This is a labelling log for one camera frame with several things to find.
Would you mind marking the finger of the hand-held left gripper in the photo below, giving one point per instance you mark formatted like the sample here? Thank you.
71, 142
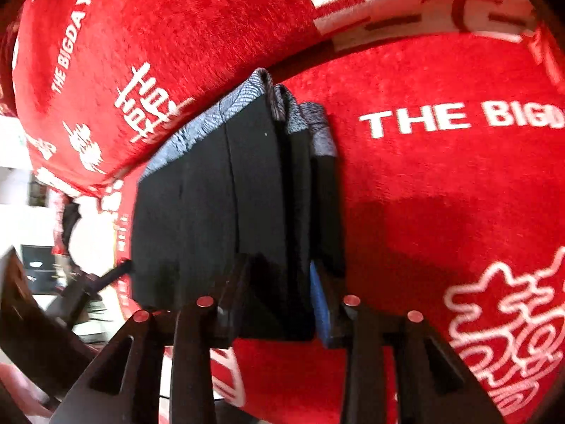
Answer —
95, 285

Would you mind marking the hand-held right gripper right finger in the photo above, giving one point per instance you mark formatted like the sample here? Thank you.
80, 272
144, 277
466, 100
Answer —
318, 304

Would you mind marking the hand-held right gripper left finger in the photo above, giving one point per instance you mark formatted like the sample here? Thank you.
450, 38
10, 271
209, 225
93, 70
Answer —
233, 293

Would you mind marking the black pants with grey waistband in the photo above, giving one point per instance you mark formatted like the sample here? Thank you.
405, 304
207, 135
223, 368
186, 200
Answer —
198, 212

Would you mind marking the black box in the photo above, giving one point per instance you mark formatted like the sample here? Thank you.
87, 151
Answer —
39, 269

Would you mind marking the dark hanging cloth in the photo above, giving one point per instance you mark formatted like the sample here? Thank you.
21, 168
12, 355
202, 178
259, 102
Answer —
70, 223

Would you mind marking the red printed bedsheet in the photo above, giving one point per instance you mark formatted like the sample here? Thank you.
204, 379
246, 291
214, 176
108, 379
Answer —
419, 185

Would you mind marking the red printed pillow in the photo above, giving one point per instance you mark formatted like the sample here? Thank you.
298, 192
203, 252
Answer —
176, 31

